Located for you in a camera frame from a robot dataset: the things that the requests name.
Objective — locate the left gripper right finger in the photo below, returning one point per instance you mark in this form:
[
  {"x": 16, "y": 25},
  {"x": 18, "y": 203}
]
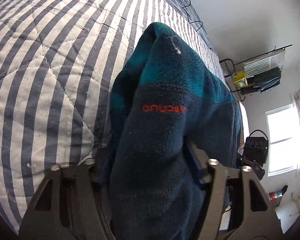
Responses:
[{"x": 196, "y": 160}]

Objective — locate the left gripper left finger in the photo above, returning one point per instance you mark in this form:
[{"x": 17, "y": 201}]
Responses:
[{"x": 101, "y": 170}]

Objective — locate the teal plaid fleece jacket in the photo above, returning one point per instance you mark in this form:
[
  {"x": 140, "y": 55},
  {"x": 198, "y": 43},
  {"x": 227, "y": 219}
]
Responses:
[{"x": 163, "y": 95}]

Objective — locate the dark clothes on rack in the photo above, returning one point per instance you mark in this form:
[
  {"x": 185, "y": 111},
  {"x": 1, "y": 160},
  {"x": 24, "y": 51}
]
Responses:
[{"x": 267, "y": 80}]

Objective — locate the window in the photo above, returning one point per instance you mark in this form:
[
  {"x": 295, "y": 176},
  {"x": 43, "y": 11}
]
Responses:
[{"x": 284, "y": 140}]

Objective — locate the black metal rack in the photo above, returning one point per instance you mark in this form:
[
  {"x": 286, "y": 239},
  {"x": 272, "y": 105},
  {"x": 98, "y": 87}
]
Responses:
[{"x": 253, "y": 66}]

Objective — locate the yellow box on rack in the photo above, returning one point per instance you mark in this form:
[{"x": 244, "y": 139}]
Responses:
[{"x": 239, "y": 80}]

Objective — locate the striped grey white quilt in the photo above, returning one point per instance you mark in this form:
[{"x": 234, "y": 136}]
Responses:
[{"x": 58, "y": 62}]

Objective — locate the blue grid bedsheet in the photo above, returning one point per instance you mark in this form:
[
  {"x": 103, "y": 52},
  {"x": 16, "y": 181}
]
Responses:
[{"x": 186, "y": 9}]

